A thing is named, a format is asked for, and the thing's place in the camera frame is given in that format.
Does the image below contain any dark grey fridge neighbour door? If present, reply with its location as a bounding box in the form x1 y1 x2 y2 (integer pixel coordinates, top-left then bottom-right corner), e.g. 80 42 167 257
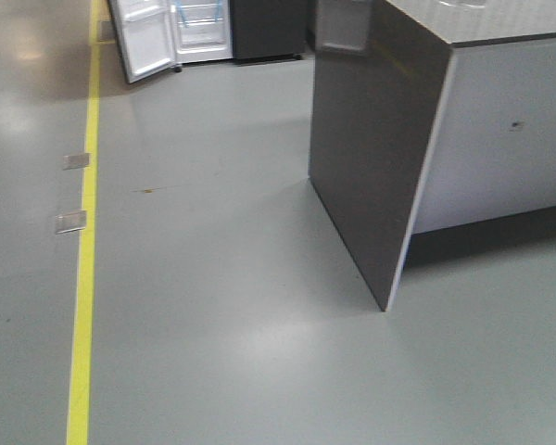
230 0 307 60

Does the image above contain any white fridge body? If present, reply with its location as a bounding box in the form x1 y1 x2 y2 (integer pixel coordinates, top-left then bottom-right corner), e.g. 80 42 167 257
170 0 233 72

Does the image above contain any grey kitchen island cabinet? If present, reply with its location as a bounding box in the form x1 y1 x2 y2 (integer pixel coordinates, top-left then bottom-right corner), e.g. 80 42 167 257
309 1 556 310

